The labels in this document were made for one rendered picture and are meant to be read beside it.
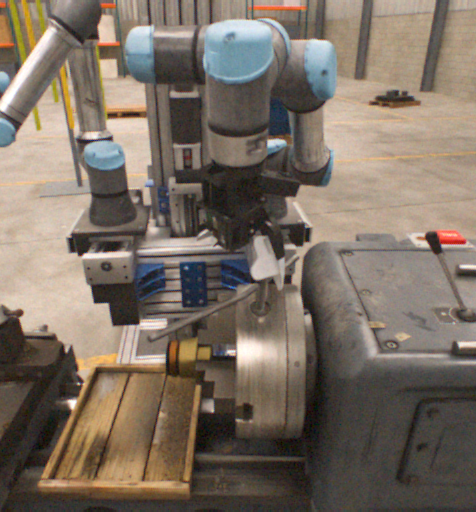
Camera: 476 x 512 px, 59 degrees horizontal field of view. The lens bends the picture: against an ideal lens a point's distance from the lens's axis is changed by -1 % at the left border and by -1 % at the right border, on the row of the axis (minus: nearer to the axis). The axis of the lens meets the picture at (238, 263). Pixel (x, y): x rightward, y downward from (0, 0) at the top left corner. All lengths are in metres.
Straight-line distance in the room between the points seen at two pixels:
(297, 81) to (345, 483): 0.78
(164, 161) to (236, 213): 0.95
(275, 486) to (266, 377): 0.29
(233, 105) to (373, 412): 0.51
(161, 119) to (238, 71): 0.99
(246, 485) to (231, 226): 0.60
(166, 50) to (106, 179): 0.76
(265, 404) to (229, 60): 0.56
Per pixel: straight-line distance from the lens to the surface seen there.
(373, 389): 0.71
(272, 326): 0.78
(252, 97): 0.50
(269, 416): 0.81
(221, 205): 0.58
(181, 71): 0.63
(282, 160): 1.32
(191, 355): 0.88
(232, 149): 0.52
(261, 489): 0.98
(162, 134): 1.48
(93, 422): 1.11
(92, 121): 1.46
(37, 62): 1.30
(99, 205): 1.37
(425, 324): 0.78
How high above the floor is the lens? 1.68
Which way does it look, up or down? 28 degrees down
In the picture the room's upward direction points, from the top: straight up
